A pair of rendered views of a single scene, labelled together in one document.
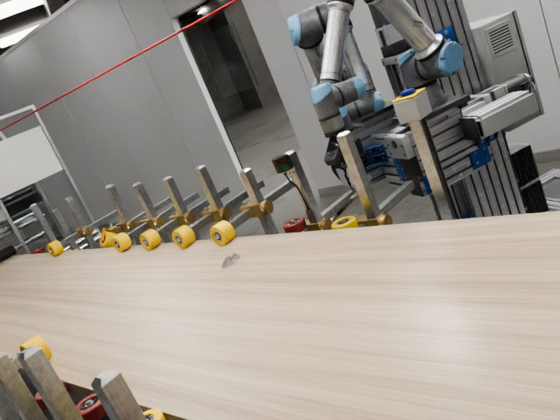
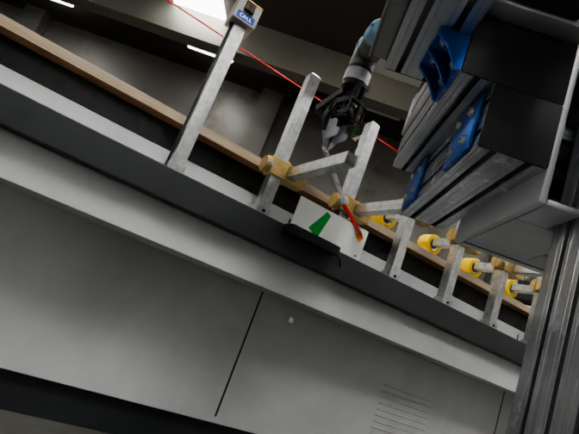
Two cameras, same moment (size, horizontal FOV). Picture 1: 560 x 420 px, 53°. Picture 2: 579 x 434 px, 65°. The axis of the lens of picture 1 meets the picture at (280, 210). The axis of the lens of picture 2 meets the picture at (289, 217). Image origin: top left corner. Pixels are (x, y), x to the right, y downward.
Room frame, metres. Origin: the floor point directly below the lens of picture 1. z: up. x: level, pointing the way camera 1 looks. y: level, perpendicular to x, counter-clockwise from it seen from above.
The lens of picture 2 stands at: (2.17, -1.43, 0.44)
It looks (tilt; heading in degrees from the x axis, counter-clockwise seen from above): 13 degrees up; 107
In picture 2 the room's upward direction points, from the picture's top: 21 degrees clockwise
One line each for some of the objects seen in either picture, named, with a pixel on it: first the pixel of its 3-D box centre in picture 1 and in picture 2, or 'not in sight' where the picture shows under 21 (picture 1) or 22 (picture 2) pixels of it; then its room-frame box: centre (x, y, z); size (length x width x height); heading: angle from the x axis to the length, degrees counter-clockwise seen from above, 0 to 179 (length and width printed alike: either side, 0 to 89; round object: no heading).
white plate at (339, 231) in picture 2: not in sight; (331, 229); (1.90, -0.14, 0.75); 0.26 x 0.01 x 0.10; 42
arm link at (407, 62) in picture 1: (417, 65); not in sight; (2.16, -0.70, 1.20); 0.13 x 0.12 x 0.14; 22
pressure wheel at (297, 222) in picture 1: (298, 235); not in sight; (1.89, -0.03, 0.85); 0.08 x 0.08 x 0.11
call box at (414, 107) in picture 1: (412, 107); (243, 18); (1.53, -0.45, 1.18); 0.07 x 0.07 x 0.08; 42
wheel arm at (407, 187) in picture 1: (381, 212); (303, 172); (1.82, -0.31, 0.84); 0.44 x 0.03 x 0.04; 132
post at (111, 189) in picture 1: (130, 227); not in sight; (2.83, 0.74, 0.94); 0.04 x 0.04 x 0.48; 42
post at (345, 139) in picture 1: (368, 201); (286, 145); (1.72, -0.27, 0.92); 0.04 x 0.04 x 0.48; 42
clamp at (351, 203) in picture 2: (313, 227); (349, 208); (1.92, -0.09, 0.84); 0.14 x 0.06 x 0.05; 42
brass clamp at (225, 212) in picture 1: (217, 214); (463, 241); (2.29, 0.25, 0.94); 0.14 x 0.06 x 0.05; 42
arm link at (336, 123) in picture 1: (331, 124); (357, 80); (1.85, -0.27, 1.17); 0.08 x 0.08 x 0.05
